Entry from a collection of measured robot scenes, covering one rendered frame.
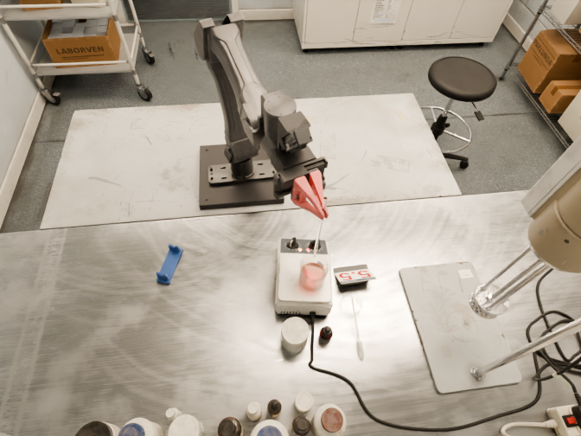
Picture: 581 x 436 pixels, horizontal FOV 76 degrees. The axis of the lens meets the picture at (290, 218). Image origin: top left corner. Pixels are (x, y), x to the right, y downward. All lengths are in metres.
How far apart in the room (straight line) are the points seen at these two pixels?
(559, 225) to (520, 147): 2.41
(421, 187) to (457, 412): 0.61
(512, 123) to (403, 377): 2.52
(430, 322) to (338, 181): 0.47
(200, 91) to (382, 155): 1.95
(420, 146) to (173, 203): 0.81
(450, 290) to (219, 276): 0.58
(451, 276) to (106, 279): 0.87
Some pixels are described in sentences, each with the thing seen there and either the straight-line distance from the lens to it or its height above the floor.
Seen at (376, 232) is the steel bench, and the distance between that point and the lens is 1.06.
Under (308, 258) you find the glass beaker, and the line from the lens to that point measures 0.82.
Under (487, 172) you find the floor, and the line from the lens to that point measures 2.73.
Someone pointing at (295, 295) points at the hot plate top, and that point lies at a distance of 0.84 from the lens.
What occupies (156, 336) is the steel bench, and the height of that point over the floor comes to 0.90.
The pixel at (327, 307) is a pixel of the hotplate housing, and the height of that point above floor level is 0.96.
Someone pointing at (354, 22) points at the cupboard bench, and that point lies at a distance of 3.27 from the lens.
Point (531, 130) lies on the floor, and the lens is 3.21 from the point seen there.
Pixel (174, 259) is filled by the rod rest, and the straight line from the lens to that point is 1.00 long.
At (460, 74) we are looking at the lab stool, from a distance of 2.21.
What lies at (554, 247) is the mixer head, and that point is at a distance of 0.64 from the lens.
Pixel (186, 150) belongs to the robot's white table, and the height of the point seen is 0.90.
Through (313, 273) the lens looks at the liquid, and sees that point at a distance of 0.83.
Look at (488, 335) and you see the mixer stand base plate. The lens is 1.02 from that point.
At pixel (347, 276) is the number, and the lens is 0.95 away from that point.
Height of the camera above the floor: 1.77
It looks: 56 degrees down
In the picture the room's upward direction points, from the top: 4 degrees clockwise
